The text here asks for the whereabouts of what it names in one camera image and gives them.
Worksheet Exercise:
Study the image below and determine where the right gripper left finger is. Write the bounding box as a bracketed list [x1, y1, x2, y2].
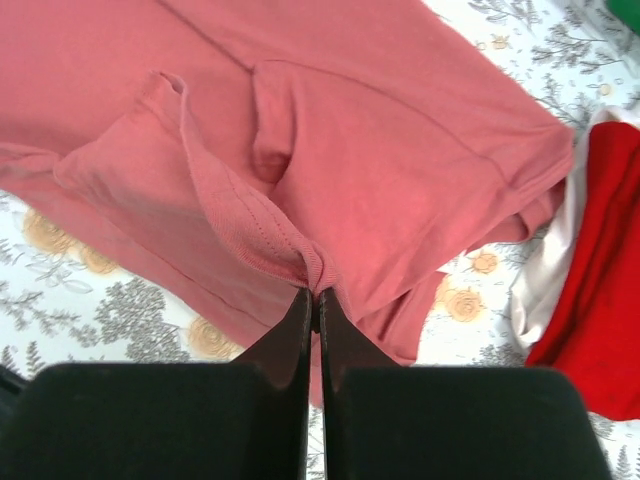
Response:
[1, 290, 313, 479]

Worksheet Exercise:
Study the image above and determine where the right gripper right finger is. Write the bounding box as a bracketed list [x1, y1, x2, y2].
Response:
[318, 290, 610, 480]

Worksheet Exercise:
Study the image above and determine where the dusty pink t shirt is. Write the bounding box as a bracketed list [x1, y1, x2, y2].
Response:
[0, 0, 575, 409]

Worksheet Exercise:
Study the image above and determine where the folded white t shirt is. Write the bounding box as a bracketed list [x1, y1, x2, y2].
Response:
[509, 107, 640, 351]

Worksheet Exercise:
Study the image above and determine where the floral patterned table mat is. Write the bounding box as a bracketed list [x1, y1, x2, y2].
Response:
[1, 1, 639, 378]

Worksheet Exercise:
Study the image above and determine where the folded red t shirt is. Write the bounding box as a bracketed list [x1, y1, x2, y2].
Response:
[525, 122, 639, 421]

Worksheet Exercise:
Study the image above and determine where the green plastic bin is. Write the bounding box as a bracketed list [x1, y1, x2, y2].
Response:
[605, 0, 640, 30]

